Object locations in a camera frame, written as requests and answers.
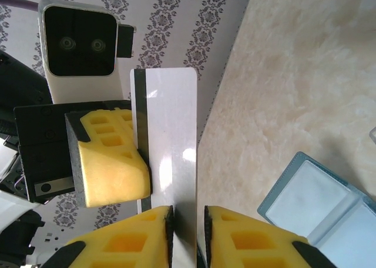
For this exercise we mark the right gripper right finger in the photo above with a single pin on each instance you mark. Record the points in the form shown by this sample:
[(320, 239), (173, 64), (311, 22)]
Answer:
[(249, 247)]

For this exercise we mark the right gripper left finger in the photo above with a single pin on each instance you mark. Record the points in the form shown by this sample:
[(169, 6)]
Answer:
[(126, 244)]

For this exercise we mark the blue leather card holder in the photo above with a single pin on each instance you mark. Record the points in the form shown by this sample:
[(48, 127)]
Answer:
[(308, 185)]

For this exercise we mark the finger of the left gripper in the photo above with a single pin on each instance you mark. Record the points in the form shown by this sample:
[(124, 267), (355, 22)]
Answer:
[(111, 168)]

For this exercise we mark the white card with black stripe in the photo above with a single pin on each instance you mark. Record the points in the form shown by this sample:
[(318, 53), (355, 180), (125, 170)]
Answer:
[(173, 118)]

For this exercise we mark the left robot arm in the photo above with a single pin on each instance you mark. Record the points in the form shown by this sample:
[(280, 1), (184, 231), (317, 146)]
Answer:
[(14, 203)]

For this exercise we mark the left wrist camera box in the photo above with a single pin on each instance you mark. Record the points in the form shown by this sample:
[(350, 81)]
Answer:
[(79, 38)]

